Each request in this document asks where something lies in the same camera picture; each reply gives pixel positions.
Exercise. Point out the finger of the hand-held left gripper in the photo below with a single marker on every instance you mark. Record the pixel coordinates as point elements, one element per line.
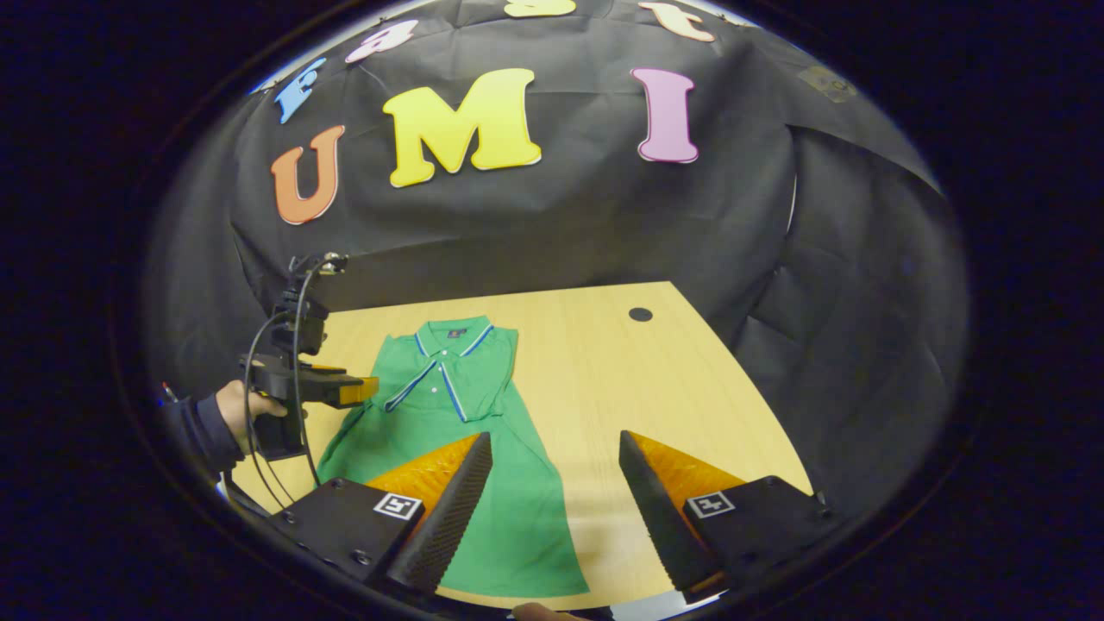
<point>358,390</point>

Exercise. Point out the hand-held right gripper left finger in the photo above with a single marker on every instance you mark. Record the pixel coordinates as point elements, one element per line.
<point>448,517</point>

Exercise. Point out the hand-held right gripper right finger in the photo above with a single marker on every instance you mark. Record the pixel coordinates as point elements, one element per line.
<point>664,526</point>

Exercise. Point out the green T-shirt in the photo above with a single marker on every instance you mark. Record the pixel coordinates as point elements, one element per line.
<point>517,517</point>

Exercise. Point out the grey tape patch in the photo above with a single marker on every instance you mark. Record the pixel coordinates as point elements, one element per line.
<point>826,84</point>

